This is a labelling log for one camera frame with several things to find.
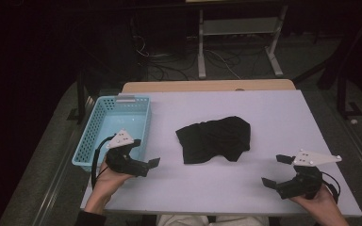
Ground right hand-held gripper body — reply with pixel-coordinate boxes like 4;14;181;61
275;149;343;201

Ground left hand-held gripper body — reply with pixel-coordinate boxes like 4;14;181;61
105;128;151;178

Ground light blue plastic basket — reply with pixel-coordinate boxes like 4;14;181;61
71;94;153;173

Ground black cloth garment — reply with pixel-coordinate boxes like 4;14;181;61
174;115;252;165

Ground person's right hand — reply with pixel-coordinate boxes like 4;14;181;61
289;184;338;218

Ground person's left hand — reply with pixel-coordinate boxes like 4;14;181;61
91;159;134;206

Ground person's light trouser legs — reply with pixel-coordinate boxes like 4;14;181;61
156;214;270;226

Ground black metal stand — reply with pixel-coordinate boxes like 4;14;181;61
67;67;91;125
335;74;362;119

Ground wooden table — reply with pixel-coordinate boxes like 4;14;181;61
121;78;297;94

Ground grey metal stand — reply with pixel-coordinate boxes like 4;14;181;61
197;4;288;79

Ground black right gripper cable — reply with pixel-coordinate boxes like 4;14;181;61
321;170;341;203

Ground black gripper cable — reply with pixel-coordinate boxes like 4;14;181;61
321;170;341;203
90;135;117;190

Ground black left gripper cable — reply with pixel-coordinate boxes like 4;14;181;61
90;135;117;190

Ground bundle of floor cables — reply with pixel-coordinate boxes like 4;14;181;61
131;34;243;81

